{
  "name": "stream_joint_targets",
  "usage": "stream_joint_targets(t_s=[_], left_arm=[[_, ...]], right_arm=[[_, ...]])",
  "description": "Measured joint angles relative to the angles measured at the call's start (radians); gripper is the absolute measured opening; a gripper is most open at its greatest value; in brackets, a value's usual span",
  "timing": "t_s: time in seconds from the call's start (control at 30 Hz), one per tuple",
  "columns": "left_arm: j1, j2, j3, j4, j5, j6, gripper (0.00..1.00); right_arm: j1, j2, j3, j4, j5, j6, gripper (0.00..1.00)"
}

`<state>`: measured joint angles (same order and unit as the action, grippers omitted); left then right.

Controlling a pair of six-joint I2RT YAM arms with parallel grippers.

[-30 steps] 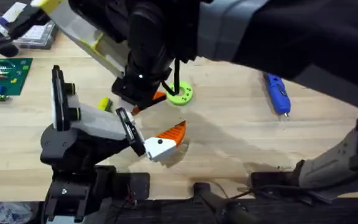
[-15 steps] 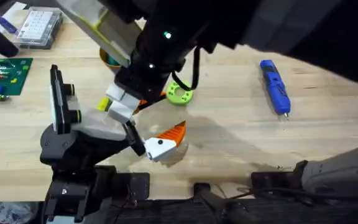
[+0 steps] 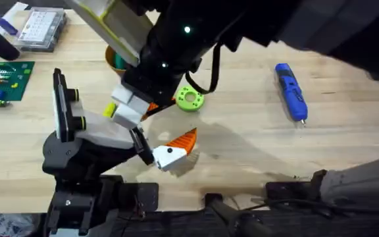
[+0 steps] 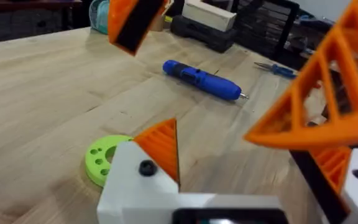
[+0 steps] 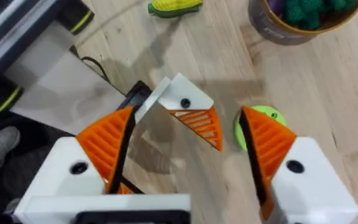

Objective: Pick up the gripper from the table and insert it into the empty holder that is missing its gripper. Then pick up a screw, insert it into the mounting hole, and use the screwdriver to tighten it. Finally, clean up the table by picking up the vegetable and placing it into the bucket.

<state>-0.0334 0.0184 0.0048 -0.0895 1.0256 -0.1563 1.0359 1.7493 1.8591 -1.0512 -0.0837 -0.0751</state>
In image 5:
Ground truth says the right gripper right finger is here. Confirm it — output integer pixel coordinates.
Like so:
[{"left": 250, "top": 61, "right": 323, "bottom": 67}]
[{"left": 239, "top": 106, "right": 358, "bottom": 224}]

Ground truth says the yellow corn toy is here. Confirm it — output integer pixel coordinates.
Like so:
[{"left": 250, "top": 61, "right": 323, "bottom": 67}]
[{"left": 147, "top": 0, "right": 204, "bottom": 19}]

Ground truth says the tub of toys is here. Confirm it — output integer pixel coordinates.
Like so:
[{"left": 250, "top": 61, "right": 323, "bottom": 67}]
[{"left": 247, "top": 0, "right": 358, "bottom": 47}]

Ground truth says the black cable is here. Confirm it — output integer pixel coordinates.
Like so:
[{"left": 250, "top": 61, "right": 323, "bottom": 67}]
[{"left": 80, "top": 55, "right": 112, "bottom": 84}]

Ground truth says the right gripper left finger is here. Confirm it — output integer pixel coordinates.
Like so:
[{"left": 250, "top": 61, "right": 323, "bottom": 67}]
[{"left": 26, "top": 106, "right": 136, "bottom": 197}]

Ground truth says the green disc with holes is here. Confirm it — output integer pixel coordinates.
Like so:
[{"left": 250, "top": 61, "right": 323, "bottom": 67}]
[{"left": 234, "top": 105, "right": 288, "bottom": 152}]

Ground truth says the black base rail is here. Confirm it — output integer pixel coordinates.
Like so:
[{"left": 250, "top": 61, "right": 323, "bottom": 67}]
[{"left": 0, "top": 0, "right": 59, "bottom": 91}]

